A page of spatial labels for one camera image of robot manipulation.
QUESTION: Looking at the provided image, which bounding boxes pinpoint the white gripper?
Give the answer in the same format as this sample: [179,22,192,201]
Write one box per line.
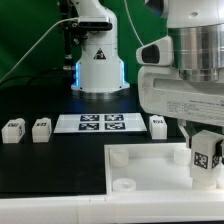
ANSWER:
[138,66,224,148]

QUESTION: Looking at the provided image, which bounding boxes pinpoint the white square tabletop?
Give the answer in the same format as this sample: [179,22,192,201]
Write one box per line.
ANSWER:
[105,143,224,194]

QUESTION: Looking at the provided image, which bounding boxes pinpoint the white base tag sheet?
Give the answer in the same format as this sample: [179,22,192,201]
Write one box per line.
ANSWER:
[54,113,146,134]

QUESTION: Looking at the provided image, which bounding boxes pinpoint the white L-shaped obstacle fence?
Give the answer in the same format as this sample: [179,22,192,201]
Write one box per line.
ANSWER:
[0,191,224,224]

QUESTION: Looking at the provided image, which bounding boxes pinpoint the grey camera on stand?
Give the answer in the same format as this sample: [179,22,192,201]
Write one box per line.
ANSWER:
[72,16,113,31]

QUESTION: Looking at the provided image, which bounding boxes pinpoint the white camera cable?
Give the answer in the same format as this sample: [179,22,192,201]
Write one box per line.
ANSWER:
[0,17,80,85]

